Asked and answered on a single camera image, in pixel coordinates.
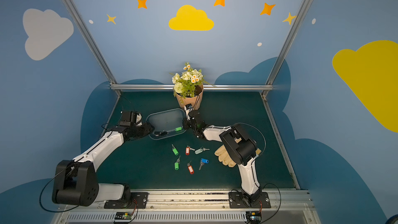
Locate red tag key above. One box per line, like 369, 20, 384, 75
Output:
185, 146, 195, 156
187, 161, 194, 175

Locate light blue tag key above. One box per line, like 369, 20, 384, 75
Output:
194, 147, 209, 155

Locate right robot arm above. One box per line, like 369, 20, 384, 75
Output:
184, 104, 261, 206

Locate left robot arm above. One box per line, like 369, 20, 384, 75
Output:
52, 111, 154, 208

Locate pink flower pot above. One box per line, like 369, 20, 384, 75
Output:
176, 85, 204, 110

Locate white and green flowers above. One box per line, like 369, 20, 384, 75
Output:
171, 62, 210, 98

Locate beige work glove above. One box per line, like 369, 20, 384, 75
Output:
214, 144, 260, 168

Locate left circuit board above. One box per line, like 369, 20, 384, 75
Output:
114, 212, 133, 222

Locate circuit board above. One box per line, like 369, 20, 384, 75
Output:
114, 212, 133, 222
246, 212, 262, 224

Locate right circuit board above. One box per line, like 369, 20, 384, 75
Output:
246, 212, 262, 224

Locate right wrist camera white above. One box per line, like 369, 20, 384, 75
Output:
184, 104, 193, 120

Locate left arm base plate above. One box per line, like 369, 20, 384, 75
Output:
104, 192, 149, 209

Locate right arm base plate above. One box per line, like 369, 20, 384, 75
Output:
228, 191, 271, 209

